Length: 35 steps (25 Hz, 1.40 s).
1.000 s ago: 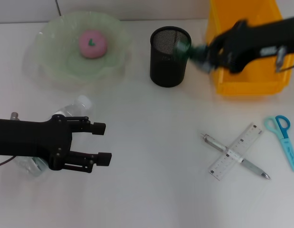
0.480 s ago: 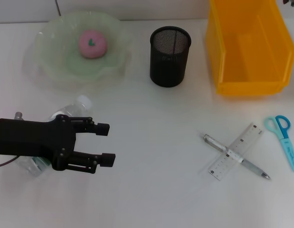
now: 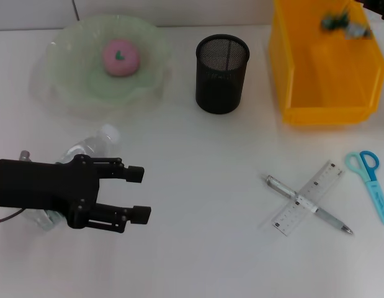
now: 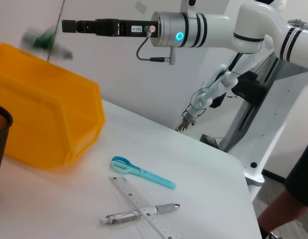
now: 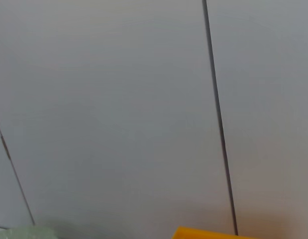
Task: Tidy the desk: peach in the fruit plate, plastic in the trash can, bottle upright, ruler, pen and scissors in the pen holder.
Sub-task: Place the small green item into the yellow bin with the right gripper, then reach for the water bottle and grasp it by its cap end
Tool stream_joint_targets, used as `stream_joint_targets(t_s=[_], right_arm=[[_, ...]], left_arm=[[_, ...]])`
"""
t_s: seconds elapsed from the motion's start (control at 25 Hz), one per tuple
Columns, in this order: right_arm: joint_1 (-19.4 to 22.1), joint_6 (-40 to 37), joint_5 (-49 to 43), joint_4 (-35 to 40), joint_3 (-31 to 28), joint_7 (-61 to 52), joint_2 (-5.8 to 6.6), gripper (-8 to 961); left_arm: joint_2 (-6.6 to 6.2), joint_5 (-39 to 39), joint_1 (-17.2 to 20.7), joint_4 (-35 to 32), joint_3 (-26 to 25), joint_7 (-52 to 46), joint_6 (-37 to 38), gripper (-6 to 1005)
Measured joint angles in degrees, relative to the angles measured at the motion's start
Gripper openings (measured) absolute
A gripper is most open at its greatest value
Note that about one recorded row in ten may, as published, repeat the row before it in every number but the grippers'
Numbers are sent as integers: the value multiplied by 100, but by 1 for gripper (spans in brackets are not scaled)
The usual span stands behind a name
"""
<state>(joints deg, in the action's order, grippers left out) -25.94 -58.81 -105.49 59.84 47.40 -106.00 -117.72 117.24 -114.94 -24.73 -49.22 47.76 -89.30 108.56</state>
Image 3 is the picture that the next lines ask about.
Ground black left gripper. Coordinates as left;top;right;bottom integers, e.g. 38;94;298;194
0;154;152;233

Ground green plastic wrapper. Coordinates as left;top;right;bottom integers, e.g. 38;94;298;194
320;7;374;40

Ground clear green-label water bottle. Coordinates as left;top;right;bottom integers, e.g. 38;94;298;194
24;124;121;232

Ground pink toy peach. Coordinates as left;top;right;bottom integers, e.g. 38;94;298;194
101;38;141;78

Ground blue teal scissors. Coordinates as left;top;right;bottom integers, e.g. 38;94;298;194
344;150;384;227

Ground translucent green fruit plate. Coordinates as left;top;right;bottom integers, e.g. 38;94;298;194
44;14;174;119

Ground black mesh pen holder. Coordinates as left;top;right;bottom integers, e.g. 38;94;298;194
195;34;251;115

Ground transparent ballpoint pen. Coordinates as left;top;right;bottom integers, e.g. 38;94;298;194
261;174;354;235

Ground clear plastic ruler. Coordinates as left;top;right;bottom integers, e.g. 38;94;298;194
271;160;346;237

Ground yellow plastic bin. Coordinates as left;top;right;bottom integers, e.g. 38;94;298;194
268;0;384;127

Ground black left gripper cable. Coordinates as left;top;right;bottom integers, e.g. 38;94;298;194
0;209;25;226

